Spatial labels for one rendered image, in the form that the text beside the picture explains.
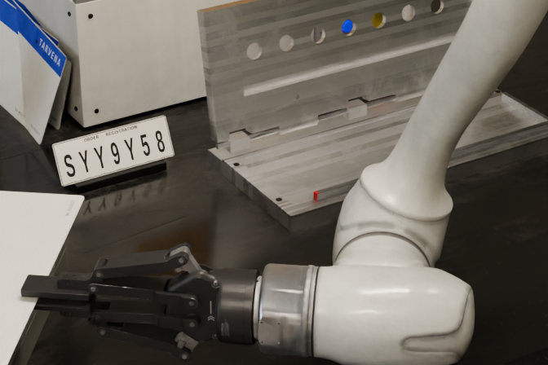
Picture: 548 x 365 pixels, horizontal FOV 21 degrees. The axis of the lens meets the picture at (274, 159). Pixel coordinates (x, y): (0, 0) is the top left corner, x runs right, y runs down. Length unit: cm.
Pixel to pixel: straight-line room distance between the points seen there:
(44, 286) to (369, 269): 33
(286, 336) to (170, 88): 71
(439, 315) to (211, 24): 60
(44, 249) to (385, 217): 36
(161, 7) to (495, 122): 48
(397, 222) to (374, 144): 45
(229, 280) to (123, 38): 64
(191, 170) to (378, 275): 56
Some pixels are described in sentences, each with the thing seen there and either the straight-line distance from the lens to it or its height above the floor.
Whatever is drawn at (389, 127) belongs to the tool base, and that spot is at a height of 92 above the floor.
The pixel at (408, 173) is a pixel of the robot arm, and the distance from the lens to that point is 153.
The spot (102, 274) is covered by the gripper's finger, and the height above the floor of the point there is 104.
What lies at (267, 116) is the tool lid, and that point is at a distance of 195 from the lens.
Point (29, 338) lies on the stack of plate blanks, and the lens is 160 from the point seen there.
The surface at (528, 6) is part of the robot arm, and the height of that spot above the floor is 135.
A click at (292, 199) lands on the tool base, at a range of 183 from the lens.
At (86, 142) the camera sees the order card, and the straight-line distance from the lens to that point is 191.
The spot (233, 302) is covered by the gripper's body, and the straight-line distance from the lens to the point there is 145.
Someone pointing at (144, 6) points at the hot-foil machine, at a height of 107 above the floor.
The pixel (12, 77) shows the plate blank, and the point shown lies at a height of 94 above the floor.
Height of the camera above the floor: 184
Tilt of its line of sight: 29 degrees down
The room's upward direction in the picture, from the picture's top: straight up
